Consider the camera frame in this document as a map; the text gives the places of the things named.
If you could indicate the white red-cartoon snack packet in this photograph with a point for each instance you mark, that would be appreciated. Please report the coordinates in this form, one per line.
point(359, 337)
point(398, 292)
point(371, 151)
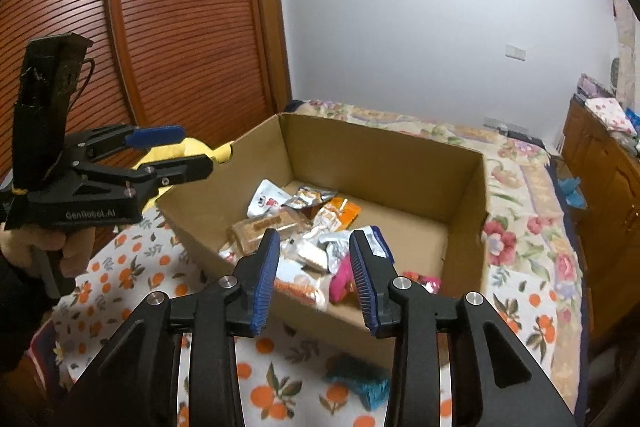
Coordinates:
point(266, 199)

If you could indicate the red patterned snack packet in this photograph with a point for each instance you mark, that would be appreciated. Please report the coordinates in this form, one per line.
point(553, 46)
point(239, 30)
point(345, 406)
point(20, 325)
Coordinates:
point(422, 282)

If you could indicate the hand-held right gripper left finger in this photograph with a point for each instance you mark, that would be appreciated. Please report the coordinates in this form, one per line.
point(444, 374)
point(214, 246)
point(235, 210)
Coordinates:
point(264, 282)

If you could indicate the folded pink floral cloth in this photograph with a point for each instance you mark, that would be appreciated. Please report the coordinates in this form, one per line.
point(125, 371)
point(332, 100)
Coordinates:
point(610, 114)

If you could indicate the silver grey snack packet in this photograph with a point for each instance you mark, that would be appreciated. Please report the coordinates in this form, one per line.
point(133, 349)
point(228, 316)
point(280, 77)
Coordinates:
point(334, 246)

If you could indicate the beige curtain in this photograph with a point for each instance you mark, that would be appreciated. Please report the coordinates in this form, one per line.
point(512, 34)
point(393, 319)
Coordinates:
point(625, 17)

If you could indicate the blue plastic bag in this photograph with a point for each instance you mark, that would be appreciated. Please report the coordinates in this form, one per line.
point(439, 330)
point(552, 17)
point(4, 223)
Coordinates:
point(570, 191)

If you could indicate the brown cardboard box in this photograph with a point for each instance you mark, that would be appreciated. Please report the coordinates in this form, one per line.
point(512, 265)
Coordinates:
point(400, 187)

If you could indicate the wooden desk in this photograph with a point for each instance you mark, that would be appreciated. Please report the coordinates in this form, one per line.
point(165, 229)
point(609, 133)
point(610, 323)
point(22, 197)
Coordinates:
point(605, 207)

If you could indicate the clear white cracker packet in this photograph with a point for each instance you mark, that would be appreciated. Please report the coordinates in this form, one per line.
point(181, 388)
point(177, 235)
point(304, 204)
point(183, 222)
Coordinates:
point(310, 254)

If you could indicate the white wall switch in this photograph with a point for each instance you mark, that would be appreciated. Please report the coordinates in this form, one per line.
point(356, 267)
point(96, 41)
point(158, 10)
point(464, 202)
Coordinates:
point(515, 51)

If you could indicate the teal snack packet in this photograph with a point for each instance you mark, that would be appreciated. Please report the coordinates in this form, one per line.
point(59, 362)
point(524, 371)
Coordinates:
point(365, 382)

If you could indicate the yellow pillow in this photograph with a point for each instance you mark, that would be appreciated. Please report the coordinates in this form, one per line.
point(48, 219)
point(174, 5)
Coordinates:
point(200, 152)

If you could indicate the wooden slatted wardrobe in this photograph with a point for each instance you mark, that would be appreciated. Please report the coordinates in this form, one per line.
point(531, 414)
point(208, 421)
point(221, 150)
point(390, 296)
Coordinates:
point(175, 7)

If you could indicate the pink snack packet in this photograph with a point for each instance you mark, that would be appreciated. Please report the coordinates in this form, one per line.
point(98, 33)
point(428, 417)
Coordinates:
point(344, 282)

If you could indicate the clear-wrapped brown cake packet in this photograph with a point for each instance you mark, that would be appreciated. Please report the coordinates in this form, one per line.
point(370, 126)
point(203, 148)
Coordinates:
point(265, 227)

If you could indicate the white packet of red strips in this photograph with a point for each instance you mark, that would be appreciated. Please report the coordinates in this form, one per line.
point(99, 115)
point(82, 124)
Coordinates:
point(300, 289)

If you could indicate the white navy-edged snack packet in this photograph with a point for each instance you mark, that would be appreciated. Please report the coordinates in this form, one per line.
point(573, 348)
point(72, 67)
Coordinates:
point(377, 242)

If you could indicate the orange-fruit print blanket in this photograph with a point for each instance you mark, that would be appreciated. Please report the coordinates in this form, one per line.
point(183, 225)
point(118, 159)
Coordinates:
point(150, 257)

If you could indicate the small brown-print snack packet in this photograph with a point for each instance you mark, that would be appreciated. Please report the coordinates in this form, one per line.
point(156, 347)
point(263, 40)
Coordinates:
point(310, 197)

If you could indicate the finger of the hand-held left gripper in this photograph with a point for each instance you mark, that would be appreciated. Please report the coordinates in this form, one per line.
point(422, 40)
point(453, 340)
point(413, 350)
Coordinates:
point(175, 172)
point(152, 136)

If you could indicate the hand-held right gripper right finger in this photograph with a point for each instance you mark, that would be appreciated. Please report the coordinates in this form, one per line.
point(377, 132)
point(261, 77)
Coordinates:
point(362, 287)

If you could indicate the orange and white snack packet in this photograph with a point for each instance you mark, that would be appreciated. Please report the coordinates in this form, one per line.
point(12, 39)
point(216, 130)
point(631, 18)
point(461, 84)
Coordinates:
point(337, 213)

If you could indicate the person's left forearm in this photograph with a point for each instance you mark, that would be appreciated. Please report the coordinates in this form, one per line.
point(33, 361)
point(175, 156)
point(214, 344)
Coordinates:
point(20, 307)

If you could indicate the purple patterned cloth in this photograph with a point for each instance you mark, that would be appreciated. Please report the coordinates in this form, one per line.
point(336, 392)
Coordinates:
point(592, 87)

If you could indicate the person's left hand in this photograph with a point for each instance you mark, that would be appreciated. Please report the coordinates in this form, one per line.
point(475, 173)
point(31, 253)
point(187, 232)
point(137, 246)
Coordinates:
point(72, 252)

